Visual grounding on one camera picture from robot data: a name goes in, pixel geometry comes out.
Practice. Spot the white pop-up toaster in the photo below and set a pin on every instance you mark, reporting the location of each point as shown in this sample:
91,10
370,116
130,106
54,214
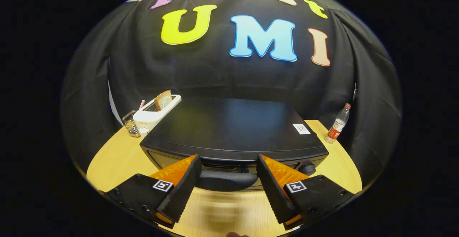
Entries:
147,117

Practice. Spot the clear water bottle red label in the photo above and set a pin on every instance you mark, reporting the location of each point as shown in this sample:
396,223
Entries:
337,126

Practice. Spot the black backdrop cloth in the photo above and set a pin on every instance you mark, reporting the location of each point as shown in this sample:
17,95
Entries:
215,72

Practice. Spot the pink stick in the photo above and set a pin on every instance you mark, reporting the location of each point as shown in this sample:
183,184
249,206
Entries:
142,104

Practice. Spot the toasted bread slice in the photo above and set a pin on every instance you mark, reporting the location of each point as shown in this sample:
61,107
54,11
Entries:
163,100

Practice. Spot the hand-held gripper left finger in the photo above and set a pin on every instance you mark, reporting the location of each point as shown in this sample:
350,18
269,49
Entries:
183,190

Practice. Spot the black toaster oven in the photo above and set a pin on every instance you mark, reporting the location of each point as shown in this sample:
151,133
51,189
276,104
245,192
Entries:
233,129

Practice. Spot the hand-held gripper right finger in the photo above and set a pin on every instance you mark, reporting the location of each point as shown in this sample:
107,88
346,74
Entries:
274,190

